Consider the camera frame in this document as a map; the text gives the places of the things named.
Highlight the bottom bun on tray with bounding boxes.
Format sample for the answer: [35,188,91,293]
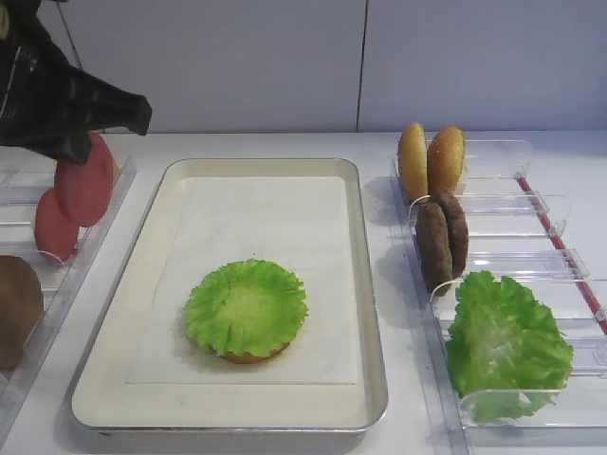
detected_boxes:
[220,342,290,364]

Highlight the brown meat patty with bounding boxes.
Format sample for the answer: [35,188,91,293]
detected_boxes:
[435,191,469,278]
[415,202,453,292]

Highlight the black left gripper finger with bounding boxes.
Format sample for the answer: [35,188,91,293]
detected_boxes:
[1,131,93,165]
[70,67,152,136]

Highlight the rear brown meat patty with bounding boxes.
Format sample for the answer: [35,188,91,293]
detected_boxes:
[435,191,469,278]

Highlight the left bun top half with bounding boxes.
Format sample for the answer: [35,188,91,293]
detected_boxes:
[397,122,428,200]

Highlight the clear right ingredient rack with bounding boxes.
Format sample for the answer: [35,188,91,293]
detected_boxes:
[392,139,606,454]

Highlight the clear left ingredient rack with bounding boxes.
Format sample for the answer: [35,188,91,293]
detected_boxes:
[1,147,137,441]

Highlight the white paper tray liner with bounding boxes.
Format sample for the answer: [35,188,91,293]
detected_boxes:
[130,177,359,384]

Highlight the cream metal tray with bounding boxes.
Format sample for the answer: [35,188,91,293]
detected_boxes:
[71,158,388,433]

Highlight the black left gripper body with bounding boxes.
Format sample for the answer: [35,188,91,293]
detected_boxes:
[1,1,95,142]

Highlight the brown bun half in rack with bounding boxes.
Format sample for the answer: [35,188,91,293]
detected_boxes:
[1,255,44,371]

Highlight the front brown meat patty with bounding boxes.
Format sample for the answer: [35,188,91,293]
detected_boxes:
[415,202,453,292]

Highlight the yellow cheese slices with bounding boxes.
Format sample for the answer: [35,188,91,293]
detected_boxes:
[113,160,121,183]

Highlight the green lettuce leaf in rack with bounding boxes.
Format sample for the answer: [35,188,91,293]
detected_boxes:
[446,271,574,423]

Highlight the clear ingredient rack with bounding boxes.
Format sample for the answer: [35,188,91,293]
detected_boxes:
[1,147,137,441]
[392,139,606,454]

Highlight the right bun top half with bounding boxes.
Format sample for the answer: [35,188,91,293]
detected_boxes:
[427,126,466,194]

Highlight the red rack rail strip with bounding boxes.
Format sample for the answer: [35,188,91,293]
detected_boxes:
[516,177,606,334]

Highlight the green lettuce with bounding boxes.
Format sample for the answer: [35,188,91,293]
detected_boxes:
[184,259,309,356]

